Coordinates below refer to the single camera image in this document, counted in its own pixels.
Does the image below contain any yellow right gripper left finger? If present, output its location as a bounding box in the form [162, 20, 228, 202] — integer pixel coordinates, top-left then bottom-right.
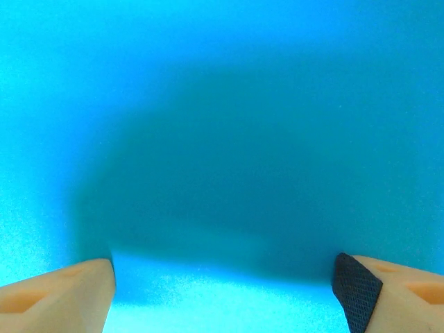
[0, 258, 117, 333]

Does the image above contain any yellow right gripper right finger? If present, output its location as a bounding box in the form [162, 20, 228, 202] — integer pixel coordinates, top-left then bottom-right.
[332, 252, 444, 333]

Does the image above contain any blue paper sheet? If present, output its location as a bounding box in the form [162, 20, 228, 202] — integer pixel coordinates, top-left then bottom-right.
[0, 0, 444, 333]

